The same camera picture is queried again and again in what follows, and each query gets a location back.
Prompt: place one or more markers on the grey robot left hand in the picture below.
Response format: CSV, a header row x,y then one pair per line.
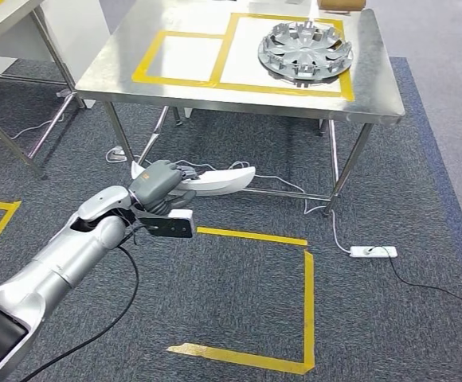
x,y
155,182

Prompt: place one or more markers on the white curved plastic part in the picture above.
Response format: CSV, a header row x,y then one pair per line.
x,y
227,182

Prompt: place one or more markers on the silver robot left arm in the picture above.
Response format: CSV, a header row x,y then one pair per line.
x,y
67,258

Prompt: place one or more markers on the steel workbench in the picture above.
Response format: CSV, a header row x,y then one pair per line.
x,y
370,63

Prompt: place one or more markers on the white power adapter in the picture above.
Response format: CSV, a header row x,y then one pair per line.
x,y
117,154

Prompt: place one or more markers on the white cabinet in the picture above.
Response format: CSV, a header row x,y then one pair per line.
x,y
76,37

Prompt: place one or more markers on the silver wheel hubcap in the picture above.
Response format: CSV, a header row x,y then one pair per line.
x,y
305,53

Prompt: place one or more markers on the cardboard box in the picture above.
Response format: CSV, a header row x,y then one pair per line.
x,y
340,4

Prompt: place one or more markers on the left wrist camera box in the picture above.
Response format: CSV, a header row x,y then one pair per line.
x,y
171,226

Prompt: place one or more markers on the steel frame table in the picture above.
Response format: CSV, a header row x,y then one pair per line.
x,y
16,23

